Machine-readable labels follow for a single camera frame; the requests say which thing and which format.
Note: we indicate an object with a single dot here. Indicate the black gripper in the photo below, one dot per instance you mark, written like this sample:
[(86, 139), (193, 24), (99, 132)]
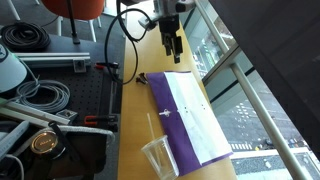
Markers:
[(168, 27)]

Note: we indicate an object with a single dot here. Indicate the purple folder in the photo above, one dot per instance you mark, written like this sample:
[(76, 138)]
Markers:
[(173, 126)]

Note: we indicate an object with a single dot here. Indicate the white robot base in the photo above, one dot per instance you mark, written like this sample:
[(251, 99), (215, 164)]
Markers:
[(12, 71)]

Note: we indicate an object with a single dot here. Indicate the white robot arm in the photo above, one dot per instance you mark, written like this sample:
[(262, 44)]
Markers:
[(166, 16)]

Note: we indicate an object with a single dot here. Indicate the white paper in folder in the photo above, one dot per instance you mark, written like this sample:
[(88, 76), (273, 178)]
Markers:
[(205, 134)]

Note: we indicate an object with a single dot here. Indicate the black binder clip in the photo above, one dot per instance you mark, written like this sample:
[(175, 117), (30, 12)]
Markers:
[(141, 78)]

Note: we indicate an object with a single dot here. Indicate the metal window railing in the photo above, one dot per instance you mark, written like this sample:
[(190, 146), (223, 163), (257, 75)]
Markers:
[(228, 61)]

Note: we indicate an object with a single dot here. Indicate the upper orange bar clamp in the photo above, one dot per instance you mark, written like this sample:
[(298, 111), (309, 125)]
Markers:
[(111, 67)]

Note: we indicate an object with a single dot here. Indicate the orange bar clamp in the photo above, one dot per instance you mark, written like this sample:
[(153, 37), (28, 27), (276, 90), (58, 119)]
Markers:
[(111, 67), (107, 122)]

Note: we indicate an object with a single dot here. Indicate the black perforated breadboard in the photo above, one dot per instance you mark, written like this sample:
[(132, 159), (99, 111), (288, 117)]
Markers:
[(91, 93)]

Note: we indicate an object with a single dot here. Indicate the orange chair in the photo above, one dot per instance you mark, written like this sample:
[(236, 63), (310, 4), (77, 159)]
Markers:
[(85, 10)]

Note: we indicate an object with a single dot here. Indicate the black stand pole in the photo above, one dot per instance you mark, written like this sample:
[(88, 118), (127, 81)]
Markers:
[(74, 33)]

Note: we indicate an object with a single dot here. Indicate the clear plastic cup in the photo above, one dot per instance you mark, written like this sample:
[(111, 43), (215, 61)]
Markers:
[(159, 154)]

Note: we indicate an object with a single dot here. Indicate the lower orange bar clamp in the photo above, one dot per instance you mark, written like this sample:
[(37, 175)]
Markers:
[(107, 122)]

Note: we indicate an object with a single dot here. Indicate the black bag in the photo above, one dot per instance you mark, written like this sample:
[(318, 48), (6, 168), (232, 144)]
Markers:
[(84, 149)]

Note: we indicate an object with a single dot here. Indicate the aluminium extrusion bars left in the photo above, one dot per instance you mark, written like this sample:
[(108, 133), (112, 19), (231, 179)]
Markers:
[(34, 116)]

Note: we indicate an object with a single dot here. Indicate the aluminium extrusion rail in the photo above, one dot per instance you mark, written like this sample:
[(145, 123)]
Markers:
[(78, 61)]

